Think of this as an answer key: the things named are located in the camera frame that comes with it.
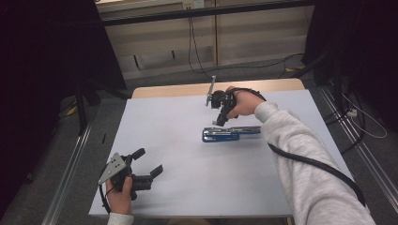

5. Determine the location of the white table cover board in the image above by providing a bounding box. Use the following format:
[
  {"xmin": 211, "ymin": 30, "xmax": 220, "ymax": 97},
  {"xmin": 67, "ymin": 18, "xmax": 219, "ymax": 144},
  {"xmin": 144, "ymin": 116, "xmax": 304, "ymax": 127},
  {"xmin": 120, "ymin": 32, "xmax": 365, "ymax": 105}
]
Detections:
[{"xmin": 88, "ymin": 89, "xmax": 356, "ymax": 219}]

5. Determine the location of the black hanging cable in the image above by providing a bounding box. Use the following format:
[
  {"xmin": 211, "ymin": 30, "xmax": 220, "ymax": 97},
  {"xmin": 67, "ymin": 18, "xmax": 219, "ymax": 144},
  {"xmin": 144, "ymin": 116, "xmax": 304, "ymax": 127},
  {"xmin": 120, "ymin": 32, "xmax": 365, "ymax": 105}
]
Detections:
[{"xmin": 187, "ymin": 16, "xmax": 214, "ymax": 80}]

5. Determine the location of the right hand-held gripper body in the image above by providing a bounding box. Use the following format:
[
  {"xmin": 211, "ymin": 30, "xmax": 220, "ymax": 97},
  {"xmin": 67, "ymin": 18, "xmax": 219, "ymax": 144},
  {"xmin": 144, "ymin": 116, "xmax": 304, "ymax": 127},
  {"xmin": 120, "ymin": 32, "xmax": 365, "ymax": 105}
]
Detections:
[{"xmin": 205, "ymin": 75, "xmax": 238, "ymax": 120}]

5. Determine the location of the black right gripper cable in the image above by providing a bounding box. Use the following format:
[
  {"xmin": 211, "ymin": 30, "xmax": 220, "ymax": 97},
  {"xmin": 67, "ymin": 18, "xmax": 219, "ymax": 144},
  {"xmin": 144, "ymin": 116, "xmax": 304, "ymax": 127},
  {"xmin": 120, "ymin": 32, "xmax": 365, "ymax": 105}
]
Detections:
[{"xmin": 232, "ymin": 86, "xmax": 367, "ymax": 208}]

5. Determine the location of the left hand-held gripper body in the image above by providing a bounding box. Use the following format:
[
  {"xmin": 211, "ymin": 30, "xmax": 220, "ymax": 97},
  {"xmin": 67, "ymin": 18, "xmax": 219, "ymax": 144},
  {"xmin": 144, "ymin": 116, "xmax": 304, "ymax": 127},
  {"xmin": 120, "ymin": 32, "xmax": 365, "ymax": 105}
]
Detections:
[{"xmin": 98, "ymin": 152, "xmax": 154, "ymax": 202}]

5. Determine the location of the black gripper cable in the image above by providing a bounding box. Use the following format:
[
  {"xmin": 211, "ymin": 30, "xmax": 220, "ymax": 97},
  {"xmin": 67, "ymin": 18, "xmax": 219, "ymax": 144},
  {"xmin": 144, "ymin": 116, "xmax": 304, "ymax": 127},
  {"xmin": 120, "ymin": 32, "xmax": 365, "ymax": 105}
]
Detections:
[
  {"xmin": 232, "ymin": 86, "xmax": 367, "ymax": 208},
  {"xmin": 98, "ymin": 183, "xmax": 113, "ymax": 216}
]

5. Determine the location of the black metal stand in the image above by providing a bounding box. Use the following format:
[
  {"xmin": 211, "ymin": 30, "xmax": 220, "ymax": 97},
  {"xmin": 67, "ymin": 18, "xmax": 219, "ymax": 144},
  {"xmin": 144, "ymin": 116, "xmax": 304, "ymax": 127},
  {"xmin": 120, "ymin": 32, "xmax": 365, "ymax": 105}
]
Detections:
[{"xmin": 74, "ymin": 79, "xmax": 102, "ymax": 137}]

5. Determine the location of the beige wooden shelf unit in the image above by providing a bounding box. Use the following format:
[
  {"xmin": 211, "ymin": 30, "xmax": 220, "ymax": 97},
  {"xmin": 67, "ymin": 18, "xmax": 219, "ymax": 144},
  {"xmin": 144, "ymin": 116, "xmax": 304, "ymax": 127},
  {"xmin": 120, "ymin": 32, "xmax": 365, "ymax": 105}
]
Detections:
[{"xmin": 95, "ymin": 0, "xmax": 315, "ymax": 81}]

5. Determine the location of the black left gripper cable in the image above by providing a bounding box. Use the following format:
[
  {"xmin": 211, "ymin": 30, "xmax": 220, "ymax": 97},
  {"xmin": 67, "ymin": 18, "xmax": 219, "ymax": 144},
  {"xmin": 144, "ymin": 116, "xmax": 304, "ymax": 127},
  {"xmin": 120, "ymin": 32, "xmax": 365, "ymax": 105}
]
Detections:
[{"xmin": 98, "ymin": 183, "xmax": 113, "ymax": 216}]

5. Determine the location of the aluminium floor rail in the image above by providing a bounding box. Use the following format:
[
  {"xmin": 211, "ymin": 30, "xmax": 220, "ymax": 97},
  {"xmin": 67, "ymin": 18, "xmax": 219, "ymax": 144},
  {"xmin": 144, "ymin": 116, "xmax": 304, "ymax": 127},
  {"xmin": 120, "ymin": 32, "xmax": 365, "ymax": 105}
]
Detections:
[
  {"xmin": 40, "ymin": 123, "xmax": 93, "ymax": 225},
  {"xmin": 317, "ymin": 85, "xmax": 398, "ymax": 205}
]

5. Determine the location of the white cable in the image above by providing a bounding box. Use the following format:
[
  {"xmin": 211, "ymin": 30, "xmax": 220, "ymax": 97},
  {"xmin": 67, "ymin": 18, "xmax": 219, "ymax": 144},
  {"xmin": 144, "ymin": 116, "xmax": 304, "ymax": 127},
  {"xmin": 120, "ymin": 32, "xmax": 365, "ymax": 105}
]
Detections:
[{"xmin": 341, "ymin": 92, "xmax": 389, "ymax": 140}]

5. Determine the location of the black horizontal metal bar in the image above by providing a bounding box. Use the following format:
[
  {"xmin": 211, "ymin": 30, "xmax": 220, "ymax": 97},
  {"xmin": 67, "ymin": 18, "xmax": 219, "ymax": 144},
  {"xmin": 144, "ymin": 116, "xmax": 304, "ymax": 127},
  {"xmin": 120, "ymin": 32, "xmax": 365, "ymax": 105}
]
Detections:
[{"xmin": 101, "ymin": 0, "xmax": 315, "ymax": 27}]

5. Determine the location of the person's left hand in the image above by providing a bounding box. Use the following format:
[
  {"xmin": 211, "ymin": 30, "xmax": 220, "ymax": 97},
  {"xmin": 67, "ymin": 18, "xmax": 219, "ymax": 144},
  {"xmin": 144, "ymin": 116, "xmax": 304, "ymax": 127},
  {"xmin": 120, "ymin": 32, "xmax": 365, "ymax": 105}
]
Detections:
[{"xmin": 105, "ymin": 175, "xmax": 134, "ymax": 217}]

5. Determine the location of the black cable bundle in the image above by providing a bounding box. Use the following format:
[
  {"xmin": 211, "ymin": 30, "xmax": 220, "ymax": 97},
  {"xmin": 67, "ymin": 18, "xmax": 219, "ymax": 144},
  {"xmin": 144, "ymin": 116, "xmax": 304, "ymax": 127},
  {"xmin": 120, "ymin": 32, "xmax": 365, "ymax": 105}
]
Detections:
[{"xmin": 322, "ymin": 79, "xmax": 367, "ymax": 156}]

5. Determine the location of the black floor cable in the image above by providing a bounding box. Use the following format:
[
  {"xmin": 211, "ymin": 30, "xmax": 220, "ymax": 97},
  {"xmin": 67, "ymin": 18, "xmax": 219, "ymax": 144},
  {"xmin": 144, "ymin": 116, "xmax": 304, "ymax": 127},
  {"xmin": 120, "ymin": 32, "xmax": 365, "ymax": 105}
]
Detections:
[{"xmin": 203, "ymin": 52, "xmax": 306, "ymax": 79}]

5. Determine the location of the black curtain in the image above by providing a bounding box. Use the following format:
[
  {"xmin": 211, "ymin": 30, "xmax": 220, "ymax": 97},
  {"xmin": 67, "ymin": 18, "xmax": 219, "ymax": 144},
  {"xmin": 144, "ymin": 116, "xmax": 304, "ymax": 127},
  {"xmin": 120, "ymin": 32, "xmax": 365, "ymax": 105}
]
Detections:
[
  {"xmin": 301, "ymin": 0, "xmax": 398, "ymax": 132},
  {"xmin": 0, "ymin": 0, "xmax": 128, "ymax": 217}
]

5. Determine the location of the person's right hand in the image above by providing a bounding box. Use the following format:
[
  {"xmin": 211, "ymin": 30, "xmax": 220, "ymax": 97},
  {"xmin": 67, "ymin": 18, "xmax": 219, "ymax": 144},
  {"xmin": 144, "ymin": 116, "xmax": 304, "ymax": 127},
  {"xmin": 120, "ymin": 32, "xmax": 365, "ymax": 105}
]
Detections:
[{"xmin": 224, "ymin": 85, "xmax": 268, "ymax": 120}]

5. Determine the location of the white wall socket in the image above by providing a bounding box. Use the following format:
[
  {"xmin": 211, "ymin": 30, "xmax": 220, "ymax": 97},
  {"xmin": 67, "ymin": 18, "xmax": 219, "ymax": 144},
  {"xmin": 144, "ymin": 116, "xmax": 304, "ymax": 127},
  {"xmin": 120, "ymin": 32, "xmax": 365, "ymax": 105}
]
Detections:
[{"xmin": 182, "ymin": 0, "xmax": 206, "ymax": 9}]

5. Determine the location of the blue stapler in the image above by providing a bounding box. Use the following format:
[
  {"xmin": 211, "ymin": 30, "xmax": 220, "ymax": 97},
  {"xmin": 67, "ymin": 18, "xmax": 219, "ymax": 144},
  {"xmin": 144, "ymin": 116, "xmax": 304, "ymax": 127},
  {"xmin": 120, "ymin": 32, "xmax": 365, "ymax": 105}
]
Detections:
[{"xmin": 201, "ymin": 125, "xmax": 263, "ymax": 143}]

